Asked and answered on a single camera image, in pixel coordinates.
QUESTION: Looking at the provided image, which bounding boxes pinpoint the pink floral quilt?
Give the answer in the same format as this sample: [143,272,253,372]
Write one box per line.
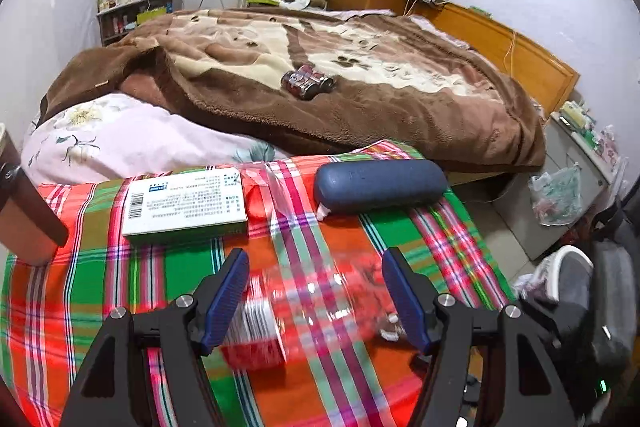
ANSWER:
[22,93,293,188]

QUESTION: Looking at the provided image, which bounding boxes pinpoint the clear plastic wrapper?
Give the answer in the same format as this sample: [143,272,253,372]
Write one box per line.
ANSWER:
[240,161,296,228]

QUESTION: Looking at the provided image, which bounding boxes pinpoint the clear bin liner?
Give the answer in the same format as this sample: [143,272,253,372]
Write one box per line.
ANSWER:
[557,254,596,308]

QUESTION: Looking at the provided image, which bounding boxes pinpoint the grey padded chair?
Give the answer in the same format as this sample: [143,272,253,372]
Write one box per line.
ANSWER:
[587,197,640,373]

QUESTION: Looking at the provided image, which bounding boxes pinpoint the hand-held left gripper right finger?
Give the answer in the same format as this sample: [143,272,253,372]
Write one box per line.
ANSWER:
[381,247,576,427]

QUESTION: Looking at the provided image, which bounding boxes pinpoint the cluttered storage shelf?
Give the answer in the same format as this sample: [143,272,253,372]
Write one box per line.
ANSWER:
[96,0,183,48]

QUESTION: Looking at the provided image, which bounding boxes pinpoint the printed clear plastic bag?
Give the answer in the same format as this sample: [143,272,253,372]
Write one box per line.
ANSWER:
[529,163,583,228]

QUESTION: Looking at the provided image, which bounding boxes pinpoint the pink floral bag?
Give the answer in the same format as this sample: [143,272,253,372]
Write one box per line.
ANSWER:
[595,124,623,170]

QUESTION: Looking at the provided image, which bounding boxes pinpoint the grey bedside cabinet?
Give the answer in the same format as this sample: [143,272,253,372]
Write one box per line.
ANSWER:
[492,112,618,260]

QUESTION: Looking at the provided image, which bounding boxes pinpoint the white medicine box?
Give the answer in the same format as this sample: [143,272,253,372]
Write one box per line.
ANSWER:
[121,167,249,244]

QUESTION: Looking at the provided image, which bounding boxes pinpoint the white round trash bin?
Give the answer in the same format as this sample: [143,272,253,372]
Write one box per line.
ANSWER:
[545,246,598,313]

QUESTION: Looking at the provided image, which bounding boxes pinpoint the dark blue glasses case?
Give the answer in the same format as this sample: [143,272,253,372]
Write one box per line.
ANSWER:
[313,158,449,215]

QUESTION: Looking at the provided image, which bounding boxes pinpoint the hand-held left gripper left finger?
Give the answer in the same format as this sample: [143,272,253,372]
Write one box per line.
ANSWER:
[60,248,251,427]

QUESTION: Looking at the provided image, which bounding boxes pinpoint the brown cream fleece blanket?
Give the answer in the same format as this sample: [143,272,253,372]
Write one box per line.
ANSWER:
[40,7,547,172]

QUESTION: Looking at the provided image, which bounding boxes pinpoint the green white box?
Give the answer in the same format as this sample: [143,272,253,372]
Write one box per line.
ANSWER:
[560,101,593,130]

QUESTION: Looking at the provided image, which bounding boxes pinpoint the yellow cord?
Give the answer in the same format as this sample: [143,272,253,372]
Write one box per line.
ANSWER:
[502,29,518,78]

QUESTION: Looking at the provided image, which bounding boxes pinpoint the red green plaid cloth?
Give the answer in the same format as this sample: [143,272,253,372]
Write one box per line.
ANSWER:
[0,139,516,427]

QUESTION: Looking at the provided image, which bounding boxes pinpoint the wooden headboard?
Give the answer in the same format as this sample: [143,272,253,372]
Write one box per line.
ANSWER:
[430,2,581,115]

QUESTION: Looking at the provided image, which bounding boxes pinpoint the red silver toy car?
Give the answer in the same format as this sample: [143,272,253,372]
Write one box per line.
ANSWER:
[280,64,337,100]

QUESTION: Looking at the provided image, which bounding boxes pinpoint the clear plastic bottle red label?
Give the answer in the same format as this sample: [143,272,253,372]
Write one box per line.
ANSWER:
[220,247,416,370]

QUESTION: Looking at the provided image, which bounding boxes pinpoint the brown wooden post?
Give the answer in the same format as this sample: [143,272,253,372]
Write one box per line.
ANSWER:
[0,124,69,267]

